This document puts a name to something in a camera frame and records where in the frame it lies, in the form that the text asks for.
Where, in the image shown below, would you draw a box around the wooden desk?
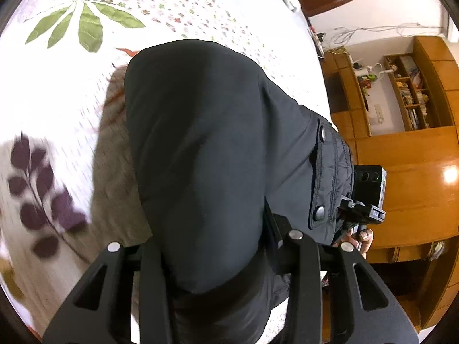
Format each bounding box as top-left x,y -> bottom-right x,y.
332,125 -> 459,264

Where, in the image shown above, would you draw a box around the person's right hand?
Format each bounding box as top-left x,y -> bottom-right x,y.
333,227 -> 374,259

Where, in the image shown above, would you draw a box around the floral quilted bed cover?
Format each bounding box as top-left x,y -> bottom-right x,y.
0,0 -> 332,344

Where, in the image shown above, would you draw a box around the wall cables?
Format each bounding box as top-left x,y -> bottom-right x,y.
308,21 -> 443,56

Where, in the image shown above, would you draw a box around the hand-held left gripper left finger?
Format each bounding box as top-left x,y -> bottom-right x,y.
42,241 -> 180,344

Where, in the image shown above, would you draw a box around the row of books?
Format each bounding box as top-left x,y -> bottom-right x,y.
392,68 -> 431,130

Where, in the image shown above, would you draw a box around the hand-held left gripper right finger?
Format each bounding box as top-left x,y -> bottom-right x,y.
263,201 -> 418,344

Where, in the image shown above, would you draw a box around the wooden shelf unit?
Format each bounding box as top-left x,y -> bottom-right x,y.
323,36 -> 459,140

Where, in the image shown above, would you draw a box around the dark grey jacket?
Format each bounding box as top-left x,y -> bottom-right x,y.
124,39 -> 356,344

